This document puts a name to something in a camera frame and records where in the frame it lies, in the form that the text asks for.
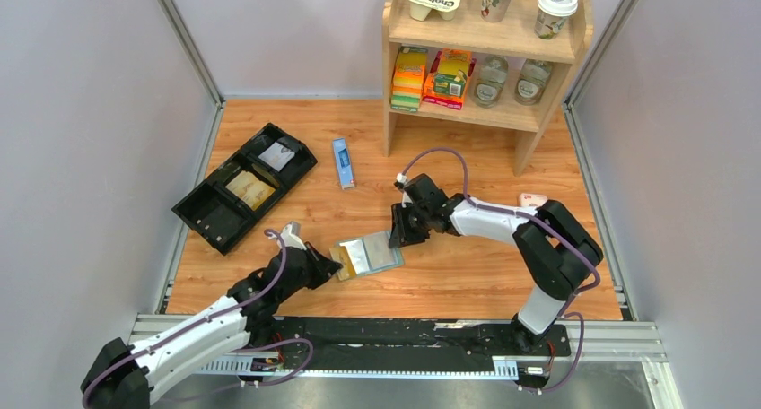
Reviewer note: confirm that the blue slim box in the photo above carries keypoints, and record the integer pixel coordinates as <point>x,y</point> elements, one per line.
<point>345,173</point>

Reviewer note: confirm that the glass jar left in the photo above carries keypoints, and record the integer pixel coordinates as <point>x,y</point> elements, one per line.
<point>492,77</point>

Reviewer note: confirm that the paper coffee cup right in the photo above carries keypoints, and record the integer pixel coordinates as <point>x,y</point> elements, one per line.
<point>552,16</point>

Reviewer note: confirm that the aluminium frame rail left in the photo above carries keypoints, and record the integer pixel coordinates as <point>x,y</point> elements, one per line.
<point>88,191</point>

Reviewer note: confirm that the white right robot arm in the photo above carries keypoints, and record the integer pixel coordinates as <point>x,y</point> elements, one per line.
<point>558,252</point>

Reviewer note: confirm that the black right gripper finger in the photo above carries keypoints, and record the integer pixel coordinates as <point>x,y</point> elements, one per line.
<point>400,229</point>
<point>421,225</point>

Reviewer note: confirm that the wooden shelf unit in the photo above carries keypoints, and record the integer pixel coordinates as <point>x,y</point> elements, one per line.
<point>514,36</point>

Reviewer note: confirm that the teal card holder wallet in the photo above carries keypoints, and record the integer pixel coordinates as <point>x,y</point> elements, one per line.
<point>374,253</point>

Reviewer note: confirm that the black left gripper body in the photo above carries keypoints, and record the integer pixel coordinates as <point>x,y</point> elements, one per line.
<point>304,280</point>

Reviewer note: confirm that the aluminium frame rail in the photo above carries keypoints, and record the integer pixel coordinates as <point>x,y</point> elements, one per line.
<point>608,17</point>
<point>88,191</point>

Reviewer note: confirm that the green sponge pack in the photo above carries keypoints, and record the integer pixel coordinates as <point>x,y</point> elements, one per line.
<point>408,78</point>

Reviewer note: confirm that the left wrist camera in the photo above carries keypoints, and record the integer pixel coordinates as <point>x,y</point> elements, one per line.
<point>289,236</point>

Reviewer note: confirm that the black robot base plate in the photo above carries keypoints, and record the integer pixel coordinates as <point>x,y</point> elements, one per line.
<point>405,345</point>

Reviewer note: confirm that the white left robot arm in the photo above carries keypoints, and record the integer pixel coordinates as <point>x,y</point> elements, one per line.
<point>137,375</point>

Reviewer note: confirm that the silver card in tray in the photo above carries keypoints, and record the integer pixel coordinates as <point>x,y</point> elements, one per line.
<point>277,156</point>

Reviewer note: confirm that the aluminium frame rail right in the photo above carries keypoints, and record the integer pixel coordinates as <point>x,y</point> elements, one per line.
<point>608,17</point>

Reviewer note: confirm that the black compartment tray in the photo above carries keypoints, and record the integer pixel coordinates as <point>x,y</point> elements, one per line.
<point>220,217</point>

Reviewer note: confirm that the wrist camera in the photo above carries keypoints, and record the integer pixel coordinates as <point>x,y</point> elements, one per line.
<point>400,183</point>
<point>289,236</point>

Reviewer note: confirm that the glass jar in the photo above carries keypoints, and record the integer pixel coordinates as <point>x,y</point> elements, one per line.
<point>532,82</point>
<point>492,77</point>

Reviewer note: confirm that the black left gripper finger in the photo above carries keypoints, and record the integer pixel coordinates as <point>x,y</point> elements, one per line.
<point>320,277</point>
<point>319,262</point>

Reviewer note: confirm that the gold credit card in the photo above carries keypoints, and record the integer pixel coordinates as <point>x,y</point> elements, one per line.
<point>348,262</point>

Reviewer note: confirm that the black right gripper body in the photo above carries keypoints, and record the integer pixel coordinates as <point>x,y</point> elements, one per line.
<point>421,210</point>

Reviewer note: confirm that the glass jar right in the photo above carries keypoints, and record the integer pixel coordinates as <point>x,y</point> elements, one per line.
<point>532,82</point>

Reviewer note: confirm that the white Kamenoko sponge pack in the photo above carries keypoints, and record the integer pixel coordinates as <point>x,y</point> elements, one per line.
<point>532,200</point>

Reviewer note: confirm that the orange pink sponge pack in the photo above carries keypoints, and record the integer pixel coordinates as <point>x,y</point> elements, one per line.
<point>448,79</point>

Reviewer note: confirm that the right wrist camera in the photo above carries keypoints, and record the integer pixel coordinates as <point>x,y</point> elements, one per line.
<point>400,183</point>

